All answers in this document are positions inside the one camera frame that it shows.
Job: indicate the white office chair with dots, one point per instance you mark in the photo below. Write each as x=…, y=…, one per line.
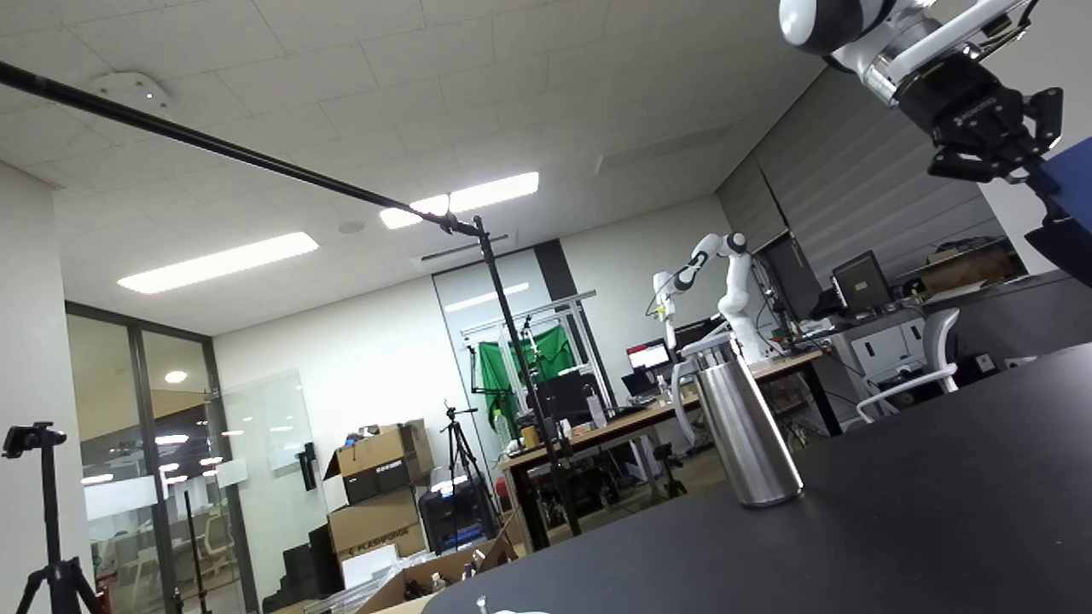
x=925, y=358

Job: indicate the round ceiling smoke detector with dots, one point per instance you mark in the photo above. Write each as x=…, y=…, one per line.
x=126, y=89

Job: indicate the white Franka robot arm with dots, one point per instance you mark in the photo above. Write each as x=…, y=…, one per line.
x=876, y=27

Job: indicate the stainless steel thermos flask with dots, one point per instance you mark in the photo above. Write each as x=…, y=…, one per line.
x=749, y=430

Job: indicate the black vertical stand pole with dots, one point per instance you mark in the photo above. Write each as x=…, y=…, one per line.
x=516, y=362

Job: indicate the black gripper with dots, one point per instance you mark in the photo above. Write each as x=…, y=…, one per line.
x=966, y=115

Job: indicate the large dark monitor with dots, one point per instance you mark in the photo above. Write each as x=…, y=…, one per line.
x=790, y=276

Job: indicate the open brown cardboard box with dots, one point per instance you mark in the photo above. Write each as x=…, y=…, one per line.
x=439, y=573

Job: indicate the rectangular ceiling light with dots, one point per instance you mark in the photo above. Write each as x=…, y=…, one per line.
x=216, y=264
x=461, y=200

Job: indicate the black overhead boom pole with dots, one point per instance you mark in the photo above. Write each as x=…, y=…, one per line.
x=225, y=148

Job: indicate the dark computer monitor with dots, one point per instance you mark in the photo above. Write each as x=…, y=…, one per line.
x=861, y=286

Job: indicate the black camera tripod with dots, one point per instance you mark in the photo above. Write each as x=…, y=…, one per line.
x=51, y=533

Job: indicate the wooden desk with black legs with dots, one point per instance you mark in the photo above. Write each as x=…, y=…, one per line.
x=603, y=436

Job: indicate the green hanging cloth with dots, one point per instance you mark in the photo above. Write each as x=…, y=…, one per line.
x=497, y=381
x=554, y=352

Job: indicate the small black tripod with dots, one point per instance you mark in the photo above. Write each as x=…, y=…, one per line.
x=467, y=449

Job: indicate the stacked brown cardboard box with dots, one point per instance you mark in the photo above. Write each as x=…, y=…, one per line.
x=376, y=522
x=379, y=453

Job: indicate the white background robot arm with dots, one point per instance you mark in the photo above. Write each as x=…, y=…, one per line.
x=735, y=290

